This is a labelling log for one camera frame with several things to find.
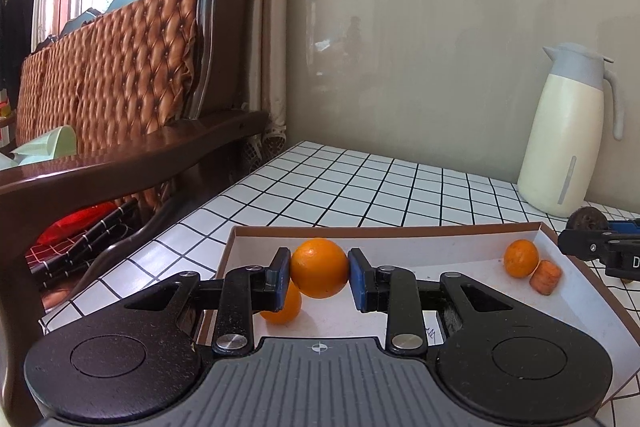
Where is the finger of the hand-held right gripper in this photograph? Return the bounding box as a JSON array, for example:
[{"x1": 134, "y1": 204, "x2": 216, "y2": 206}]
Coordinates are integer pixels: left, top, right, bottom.
[
  {"x1": 557, "y1": 227, "x2": 640, "y2": 260},
  {"x1": 607, "y1": 218, "x2": 640, "y2": 235}
]

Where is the wooden sofa with tufted cushion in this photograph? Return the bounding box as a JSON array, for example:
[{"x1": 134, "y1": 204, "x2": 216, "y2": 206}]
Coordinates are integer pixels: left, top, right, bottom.
[{"x1": 0, "y1": 0, "x2": 271, "y2": 425}]

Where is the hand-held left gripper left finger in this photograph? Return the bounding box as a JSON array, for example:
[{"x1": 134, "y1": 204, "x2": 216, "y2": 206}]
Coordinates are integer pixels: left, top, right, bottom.
[{"x1": 122, "y1": 248, "x2": 292, "y2": 356}]

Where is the black coat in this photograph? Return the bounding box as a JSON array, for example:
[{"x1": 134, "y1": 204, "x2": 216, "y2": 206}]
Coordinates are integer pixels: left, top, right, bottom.
[{"x1": 0, "y1": 0, "x2": 38, "y2": 92}]

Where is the cream thermos jug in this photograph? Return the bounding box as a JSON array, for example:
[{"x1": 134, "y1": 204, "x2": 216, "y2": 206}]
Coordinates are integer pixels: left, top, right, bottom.
[{"x1": 517, "y1": 43, "x2": 625, "y2": 218}]

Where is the brown cardboard box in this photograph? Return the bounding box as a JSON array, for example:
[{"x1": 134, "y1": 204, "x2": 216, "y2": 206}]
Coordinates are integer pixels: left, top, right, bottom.
[{"x1": 192, "y1": 221, "x2": 638, "y2": 410}]

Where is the black checked white tablecloth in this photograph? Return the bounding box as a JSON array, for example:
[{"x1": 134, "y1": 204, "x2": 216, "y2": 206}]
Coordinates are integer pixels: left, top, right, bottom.
[{"x1": 40, "y1": 139, "x2": 640, "y2": 427}]

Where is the orange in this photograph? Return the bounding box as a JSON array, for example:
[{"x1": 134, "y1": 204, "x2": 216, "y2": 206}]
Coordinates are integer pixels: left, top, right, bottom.
[
  {"x1": 503, "y1": 239, "x2": 541, "y2": 279},
  {"x1": 291, "y1": 238, "x2": 350, "y2": 299},
  {"x1": 259, "y1": 279, "x2": 302, "y2": 326}
]

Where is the beige embroidered curtain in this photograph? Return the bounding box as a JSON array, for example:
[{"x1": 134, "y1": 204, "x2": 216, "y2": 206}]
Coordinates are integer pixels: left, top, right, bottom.
[{"x1": 170, "y1": 0, "x2": 291, "y2": 172}]

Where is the small carrot piece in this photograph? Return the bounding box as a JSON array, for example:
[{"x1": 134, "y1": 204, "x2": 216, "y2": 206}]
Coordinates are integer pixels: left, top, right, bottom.
[{"x1": 530, "y1": 260, "x2": 563, "y2": 296}]

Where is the red plastic bag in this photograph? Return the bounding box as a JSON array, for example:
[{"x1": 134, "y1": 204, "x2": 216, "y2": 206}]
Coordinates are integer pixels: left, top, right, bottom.
[{"x1": 37, "y1": 202, "x2": 118, "y2": 248}]

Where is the black checked cloth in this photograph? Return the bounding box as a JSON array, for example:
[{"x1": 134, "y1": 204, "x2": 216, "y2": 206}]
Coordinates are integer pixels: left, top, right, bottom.
[{"x1": 27, "y1": 199, "x2": 141, "y2": 278}]

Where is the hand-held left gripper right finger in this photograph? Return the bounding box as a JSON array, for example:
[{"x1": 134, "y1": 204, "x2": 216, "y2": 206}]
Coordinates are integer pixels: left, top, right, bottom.
[{"x1": 347, "y1": 248, "x2": 516, "y2": 356}]

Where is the round dark purple fruit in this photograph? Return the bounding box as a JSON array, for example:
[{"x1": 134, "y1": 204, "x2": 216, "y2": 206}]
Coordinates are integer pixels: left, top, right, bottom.
[{"x1": 567, "y1": 207, "x2": 610, "y2": 233}]

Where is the light green cup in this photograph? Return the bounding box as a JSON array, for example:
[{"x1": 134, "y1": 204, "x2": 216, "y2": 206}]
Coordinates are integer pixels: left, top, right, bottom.
[{"x1": 10, "y1": 125, "x2": 78, "y2": 165}]

